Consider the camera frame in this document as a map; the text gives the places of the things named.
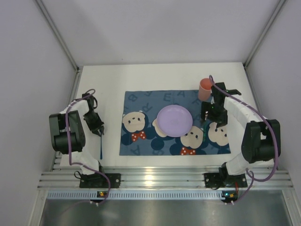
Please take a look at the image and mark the purple plastic plate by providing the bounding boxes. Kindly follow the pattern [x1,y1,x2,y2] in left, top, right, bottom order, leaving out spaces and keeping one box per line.
[157,105,193,137]

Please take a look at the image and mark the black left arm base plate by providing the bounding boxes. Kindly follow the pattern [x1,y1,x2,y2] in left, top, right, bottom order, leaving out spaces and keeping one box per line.
[75,173,121,188]

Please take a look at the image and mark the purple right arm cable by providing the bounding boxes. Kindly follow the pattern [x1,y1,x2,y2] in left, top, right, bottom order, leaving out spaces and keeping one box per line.
[208,75,280,204]

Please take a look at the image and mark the right aluminium frame post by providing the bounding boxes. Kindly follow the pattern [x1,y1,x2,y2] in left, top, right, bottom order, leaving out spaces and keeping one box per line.
[243,0,287,70]

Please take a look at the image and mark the aluminium mounting rail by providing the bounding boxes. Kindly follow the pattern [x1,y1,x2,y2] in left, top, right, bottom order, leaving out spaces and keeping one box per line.
[38,167,293,190]

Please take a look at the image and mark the blue cartoon mouse placemat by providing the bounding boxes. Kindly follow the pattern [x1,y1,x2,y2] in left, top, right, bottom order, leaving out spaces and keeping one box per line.
[119,90,231,156]

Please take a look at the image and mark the left aluminium frame post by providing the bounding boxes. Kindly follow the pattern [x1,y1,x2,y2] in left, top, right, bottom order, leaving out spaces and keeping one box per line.
[34,0,83,73]

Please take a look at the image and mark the blue metal fork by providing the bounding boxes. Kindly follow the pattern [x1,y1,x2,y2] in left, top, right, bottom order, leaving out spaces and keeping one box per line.
[100,133,103,160]

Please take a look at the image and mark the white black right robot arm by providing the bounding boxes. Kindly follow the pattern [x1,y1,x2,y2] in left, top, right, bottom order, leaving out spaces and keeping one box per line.
[200,82,281,182]

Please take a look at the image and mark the perforated grey cable duct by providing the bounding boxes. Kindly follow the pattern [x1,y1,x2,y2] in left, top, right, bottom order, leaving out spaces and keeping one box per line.
[47,190,236,200]

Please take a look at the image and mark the aluminium frame post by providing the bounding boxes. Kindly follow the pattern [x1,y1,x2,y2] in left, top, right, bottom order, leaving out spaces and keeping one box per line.
[243,0,287,70]
[34,0,83,73]

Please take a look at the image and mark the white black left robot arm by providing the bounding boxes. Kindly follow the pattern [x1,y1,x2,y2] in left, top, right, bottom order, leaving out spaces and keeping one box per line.
[49,89,104,175]

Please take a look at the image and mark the green handled steel spoon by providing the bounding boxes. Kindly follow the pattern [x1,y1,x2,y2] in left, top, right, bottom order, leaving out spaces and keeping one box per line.
[203,120,207,142]

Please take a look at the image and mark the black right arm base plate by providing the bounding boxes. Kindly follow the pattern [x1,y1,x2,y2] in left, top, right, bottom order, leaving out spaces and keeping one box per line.
[204,173,248,190]

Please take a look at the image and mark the salmon plastic cup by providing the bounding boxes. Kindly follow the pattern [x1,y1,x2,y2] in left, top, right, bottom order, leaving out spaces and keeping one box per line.
[198,78,212,101]

